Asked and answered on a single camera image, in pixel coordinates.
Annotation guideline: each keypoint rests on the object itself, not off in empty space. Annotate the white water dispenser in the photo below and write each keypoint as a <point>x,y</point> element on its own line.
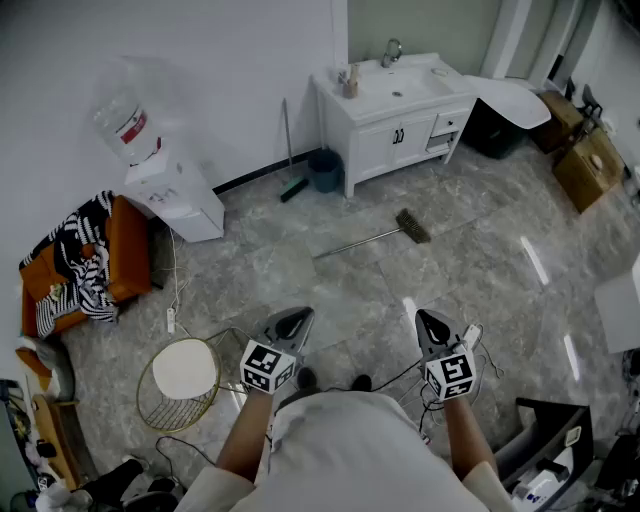
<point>185,205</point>

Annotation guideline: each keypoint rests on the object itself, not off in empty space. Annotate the pale soap bar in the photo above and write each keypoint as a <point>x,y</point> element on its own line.
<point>440,71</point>

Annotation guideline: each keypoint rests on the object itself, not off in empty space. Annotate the white power strip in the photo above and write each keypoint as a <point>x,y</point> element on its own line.
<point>472,334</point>
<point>171,320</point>

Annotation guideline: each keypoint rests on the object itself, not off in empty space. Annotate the toothbrush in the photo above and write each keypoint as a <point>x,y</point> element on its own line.
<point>342,77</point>

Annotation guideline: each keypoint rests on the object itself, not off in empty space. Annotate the grey cushion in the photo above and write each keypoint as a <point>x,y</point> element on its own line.
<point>55,365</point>

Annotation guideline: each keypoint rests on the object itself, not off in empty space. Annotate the chrome faucet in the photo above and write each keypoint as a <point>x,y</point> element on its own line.
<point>390,52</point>

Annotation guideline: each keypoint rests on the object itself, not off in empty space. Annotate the clear water bottle red label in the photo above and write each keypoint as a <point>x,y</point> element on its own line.
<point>122,117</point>

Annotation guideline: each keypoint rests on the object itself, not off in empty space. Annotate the person's black shoe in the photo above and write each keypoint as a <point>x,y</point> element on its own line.
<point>361,382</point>
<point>306,377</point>

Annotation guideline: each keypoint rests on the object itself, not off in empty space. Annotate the white oval board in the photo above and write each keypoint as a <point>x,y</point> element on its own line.
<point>510,100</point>

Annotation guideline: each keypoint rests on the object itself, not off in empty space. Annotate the person's right black shoe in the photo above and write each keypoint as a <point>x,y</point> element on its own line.
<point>361,382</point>

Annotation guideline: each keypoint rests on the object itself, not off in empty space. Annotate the dark teal waste bin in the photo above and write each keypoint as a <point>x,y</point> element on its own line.
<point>325,172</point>

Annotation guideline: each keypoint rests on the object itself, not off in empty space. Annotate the person's left black shoe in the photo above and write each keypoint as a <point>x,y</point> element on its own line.
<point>306,377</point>

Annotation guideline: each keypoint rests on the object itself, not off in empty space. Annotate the brown cardboard boxes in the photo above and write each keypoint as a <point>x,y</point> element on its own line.
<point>590,172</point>

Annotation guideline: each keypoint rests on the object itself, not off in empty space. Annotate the orange sofa chair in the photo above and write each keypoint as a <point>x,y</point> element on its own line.
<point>130,250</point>

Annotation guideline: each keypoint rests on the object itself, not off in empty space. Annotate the orange cushion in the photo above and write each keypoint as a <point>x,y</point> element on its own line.
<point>30,360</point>

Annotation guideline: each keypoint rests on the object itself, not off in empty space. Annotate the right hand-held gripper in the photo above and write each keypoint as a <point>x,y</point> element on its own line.
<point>452,375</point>

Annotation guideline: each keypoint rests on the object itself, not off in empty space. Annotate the black white striped blanket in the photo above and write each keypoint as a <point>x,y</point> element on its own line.
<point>82,280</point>

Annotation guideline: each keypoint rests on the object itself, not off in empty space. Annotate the grey toothbrush cup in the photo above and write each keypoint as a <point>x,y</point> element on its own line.
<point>351,92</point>

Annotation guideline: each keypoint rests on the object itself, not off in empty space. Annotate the white sink cabinet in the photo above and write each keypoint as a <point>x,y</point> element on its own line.
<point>390,145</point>

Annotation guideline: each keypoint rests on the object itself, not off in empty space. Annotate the person's right forearm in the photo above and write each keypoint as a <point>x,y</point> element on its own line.
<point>465,435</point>

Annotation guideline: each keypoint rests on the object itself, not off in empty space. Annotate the white table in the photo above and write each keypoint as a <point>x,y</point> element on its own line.
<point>620,305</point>

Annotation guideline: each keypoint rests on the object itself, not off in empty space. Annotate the dark green bin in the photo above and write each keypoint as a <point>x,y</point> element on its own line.
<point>492,135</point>

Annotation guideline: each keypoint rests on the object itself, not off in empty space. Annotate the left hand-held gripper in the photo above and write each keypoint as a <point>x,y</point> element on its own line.
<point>262,365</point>

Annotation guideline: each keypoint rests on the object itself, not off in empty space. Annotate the beige tube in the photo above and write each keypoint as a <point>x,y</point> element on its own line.
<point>354,75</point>

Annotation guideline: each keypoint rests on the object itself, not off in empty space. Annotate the person's left forearm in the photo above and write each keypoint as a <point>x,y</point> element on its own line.
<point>245,435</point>

